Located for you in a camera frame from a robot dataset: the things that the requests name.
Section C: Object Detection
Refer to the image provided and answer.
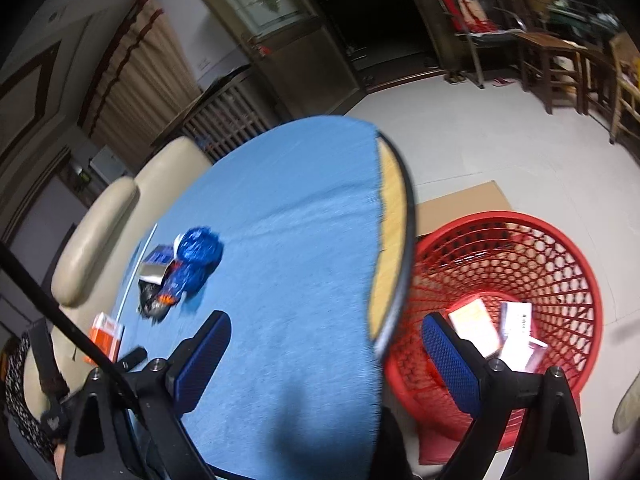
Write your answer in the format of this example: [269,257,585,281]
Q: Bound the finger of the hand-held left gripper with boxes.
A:
[117,347,149,374]

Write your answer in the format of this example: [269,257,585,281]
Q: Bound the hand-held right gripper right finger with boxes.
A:
[421,312,588,480]

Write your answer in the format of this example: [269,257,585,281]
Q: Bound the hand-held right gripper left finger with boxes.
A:
[62,310,232,480]

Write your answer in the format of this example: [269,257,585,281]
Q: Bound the white box with orange face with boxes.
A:
[446,297,502,359]

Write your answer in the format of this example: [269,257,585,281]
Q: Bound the black plastic bag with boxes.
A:
[137,280,176,320]

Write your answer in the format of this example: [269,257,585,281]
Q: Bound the white pink box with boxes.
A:
[497,332,548,373]

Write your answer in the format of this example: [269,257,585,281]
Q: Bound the white printed box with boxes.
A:
[500,301,533,341]

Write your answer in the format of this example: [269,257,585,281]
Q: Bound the blue printed box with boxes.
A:
[139,245,176,286]

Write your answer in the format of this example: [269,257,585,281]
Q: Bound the red plastic basket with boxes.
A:
[382,211,604,448]

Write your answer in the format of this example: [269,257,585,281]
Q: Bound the person's patterned clothing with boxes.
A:
[0,330,66,480]

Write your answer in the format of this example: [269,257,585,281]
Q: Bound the beige sofa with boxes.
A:
[22,135,213,411]

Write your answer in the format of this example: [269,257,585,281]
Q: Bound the round wooden table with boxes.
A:
[367,132,417,356]

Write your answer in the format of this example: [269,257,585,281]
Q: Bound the flat cardboard sheet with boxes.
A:
[415,180,516,238]

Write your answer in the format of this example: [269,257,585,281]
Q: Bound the blue woven tablecloth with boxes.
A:
[116,116,386,480]

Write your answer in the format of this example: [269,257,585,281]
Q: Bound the white board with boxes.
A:
[90,146,133,183]

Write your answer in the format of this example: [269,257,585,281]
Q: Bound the wooden crib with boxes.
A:
[180,72,281,161]

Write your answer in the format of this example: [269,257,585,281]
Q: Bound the beige curtain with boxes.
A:
[75,0,201,171]

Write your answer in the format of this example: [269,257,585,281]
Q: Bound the brown door with glass pane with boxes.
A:
[390,0,501,73]
[175,0,361,116]

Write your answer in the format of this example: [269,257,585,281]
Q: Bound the dark wooden stool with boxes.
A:
[515,31,588,115]
[580,45,618,116]

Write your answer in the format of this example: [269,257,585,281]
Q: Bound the red striped garment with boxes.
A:
[431,0,496,35]

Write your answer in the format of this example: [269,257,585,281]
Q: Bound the cluttered green desk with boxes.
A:
[547,0,616,36]

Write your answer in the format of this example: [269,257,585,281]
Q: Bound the dark brown strap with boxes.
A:
[22,321,72,433]

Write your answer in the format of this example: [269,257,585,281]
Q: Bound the black cable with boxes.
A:
[0,241,146,413]

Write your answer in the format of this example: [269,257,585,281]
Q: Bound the metal frame chair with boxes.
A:
[427,0,526,88]

